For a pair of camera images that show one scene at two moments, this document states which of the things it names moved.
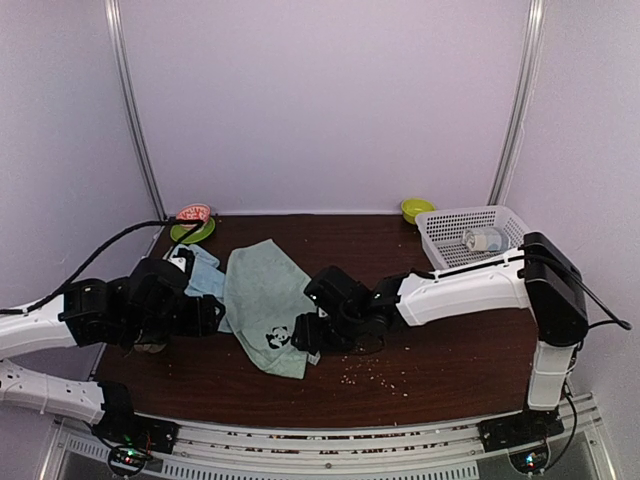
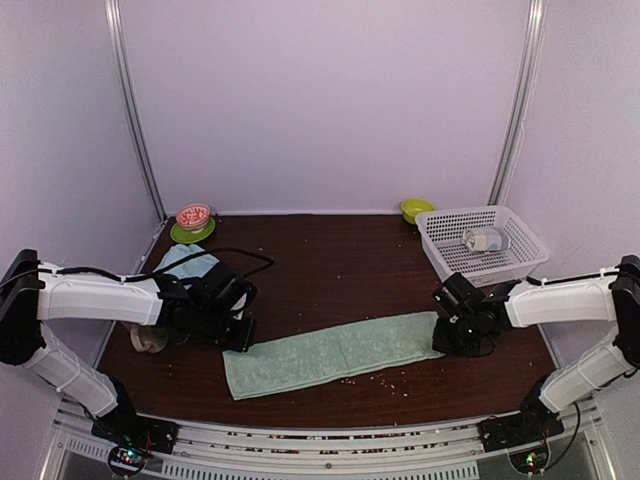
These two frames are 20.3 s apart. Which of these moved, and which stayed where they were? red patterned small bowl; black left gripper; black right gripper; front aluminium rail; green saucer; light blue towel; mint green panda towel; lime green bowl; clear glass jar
Moved: black left gripper; mint green panda towel; black right gripper
Stayed: red patterned small bowl; clear glass jar; lime green bowl; front aluminium rail; green saucer; light blue towel
